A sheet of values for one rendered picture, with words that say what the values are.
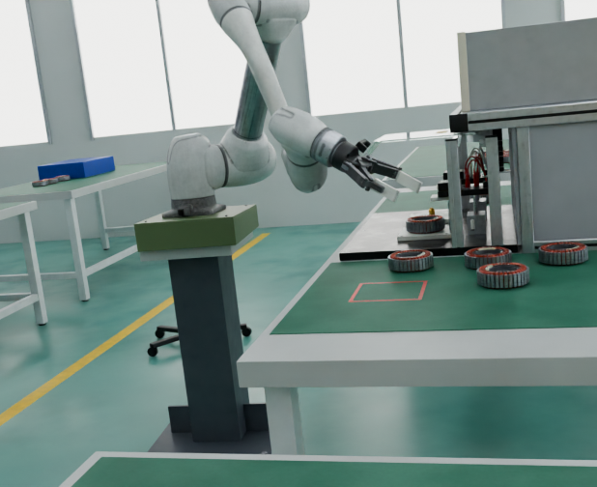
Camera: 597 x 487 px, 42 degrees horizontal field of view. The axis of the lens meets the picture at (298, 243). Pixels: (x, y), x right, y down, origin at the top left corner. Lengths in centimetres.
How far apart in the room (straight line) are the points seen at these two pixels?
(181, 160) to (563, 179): 126
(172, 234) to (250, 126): 45
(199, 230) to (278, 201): 477
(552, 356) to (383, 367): 28
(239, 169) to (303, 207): 455
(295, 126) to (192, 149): 72
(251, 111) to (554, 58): 102
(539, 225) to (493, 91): 37
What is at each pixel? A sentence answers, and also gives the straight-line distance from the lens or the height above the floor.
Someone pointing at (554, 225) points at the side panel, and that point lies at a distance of 206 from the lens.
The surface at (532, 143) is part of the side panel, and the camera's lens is 203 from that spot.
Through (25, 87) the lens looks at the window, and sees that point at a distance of 827.
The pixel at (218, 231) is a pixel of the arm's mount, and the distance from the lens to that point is 253.
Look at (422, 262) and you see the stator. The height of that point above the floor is 77.
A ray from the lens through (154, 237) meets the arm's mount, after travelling 260.
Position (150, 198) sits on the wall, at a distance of 775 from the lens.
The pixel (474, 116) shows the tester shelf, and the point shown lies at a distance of 201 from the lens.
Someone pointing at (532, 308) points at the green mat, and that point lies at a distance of 159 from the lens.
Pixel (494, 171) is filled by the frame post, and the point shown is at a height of 96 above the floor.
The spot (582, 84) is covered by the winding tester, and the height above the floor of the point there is 116.
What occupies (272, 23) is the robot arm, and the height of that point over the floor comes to 142.
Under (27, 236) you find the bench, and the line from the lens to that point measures 485.
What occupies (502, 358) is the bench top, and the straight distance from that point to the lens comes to 133.
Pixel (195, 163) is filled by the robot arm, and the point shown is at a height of 101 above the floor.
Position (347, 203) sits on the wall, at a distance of 716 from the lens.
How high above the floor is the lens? 121
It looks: 11 degrees down
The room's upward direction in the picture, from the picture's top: 6 degrees counter-clockwise
